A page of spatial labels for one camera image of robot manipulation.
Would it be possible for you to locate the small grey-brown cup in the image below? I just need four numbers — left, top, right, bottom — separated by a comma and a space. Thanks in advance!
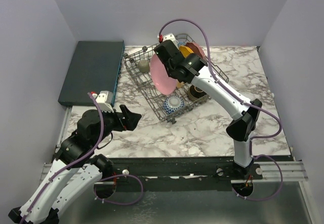
138, 59, 150, 73

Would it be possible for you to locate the pink polka dot plate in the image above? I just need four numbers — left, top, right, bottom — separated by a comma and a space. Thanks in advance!
185, 42, 207, 60

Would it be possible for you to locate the dark grey flat box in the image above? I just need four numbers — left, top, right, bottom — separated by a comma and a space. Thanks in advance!
58, 41, 125, 107

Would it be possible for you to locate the purple cable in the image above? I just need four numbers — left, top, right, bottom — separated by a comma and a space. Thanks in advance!
158, 18, 284, 202
19, 92, 144, 224

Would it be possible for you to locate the tan orange round plate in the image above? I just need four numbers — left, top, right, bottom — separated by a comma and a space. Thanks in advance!
176, 81, 184, 88

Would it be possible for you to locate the dark patterned bowl cream inside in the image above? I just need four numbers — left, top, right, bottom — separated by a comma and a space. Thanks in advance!
187, 85, 206, 101

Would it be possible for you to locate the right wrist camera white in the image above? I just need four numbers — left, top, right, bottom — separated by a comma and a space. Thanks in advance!
157, 33, 178, 46

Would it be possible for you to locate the red and blue patterned bowl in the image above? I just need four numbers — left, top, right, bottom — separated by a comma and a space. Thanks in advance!
163, 96, 185, 115

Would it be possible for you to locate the plain pink round plate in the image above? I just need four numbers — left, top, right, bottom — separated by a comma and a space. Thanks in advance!
150, 54, 177, 95

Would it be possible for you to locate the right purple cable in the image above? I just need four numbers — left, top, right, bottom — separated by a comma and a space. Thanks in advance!
158, 18, 284, 202

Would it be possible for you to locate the yellow plate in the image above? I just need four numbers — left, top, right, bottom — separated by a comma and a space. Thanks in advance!
179, 46, 194, 58

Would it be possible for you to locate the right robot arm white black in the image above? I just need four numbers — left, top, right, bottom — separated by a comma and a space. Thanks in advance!
154, 40, 262, 179

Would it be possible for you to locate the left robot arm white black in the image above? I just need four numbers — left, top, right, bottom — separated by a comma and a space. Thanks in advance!
8, 105, 142, 223

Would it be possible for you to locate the blue mug white inside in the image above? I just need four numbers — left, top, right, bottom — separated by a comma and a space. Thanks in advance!
178, 41, 186, 47

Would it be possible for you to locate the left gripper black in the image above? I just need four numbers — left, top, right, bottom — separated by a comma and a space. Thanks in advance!
92, 104, 142, 146

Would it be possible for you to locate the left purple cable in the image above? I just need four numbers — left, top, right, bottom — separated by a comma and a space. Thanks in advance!
19, 92, 144, 224

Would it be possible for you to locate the grey wire dish rack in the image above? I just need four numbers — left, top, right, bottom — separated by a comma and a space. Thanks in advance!
123, 32, 229, 125

